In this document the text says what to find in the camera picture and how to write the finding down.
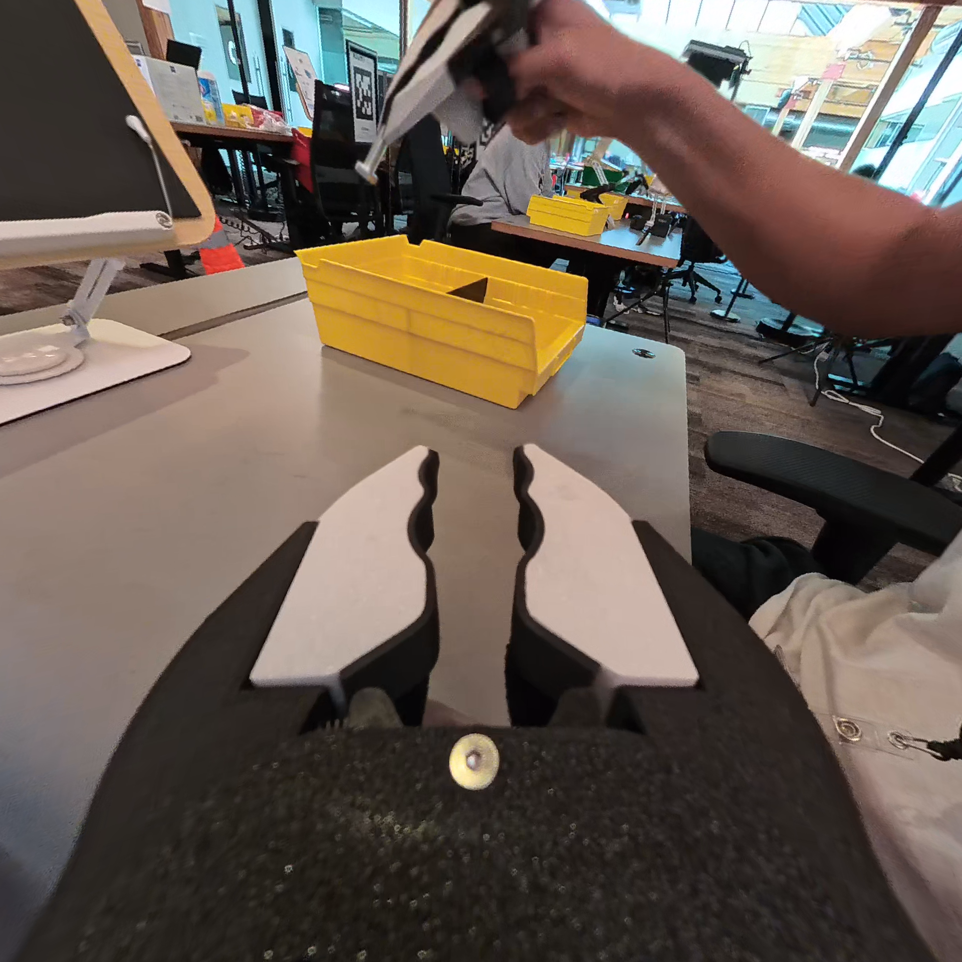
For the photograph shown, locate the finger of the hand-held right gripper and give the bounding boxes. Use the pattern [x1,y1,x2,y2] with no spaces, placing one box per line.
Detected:
[376,49,486,147]
[396,0,472,76]

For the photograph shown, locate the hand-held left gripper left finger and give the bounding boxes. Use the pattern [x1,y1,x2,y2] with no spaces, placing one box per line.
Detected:
[250,445,440,726]

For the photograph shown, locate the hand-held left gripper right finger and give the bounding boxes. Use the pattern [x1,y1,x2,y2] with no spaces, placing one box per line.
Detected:
[507,443,700,726]

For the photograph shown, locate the yellow plastic bin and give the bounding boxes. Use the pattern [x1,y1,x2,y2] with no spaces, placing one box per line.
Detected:
[526,194,612,237]
[295,234,589,410]

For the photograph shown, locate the person's right forearm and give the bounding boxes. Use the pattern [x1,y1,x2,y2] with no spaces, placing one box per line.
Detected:
[639,64,962,341]

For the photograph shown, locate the grey desk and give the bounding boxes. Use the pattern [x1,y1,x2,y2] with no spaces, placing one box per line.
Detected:
[0,297,691,944]
[0,256,311,341]

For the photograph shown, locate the person's right hand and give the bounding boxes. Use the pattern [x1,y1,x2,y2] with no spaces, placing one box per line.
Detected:
[507,0,682,147]

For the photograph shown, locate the marker poster on stand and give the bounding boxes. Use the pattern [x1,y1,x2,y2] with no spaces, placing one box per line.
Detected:
[346,41,380,145]

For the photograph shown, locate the person's black pants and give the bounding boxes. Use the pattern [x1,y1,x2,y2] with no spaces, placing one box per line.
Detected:
[690,526,828,622]

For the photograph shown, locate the black studio light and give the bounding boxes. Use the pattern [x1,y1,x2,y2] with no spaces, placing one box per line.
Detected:
[680,41,754,85]

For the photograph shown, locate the wood-edged table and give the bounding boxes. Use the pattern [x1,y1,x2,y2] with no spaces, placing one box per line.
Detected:
[490,214,686,270]

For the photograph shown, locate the black chair armrest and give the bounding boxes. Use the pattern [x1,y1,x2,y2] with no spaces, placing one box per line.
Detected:
[705,430,962,585]

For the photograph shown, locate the white cardboard box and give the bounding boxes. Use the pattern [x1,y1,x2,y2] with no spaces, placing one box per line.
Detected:
[135,56,207,125]

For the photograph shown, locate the orange traffic cone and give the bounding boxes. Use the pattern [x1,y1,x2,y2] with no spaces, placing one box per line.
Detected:
[197,216,248,277]

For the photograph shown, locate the person's white shirt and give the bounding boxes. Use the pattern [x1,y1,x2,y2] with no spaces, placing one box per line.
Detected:
[748,526,962,962]

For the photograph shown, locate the black office chair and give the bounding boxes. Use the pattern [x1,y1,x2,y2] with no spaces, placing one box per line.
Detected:
[661,218,729,305]

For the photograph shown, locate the white screen stand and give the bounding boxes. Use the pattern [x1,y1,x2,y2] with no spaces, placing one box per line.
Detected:
[0,113,194,427]

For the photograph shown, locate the white floor cable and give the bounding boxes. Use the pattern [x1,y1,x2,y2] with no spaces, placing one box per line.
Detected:
[810,352,962,493]

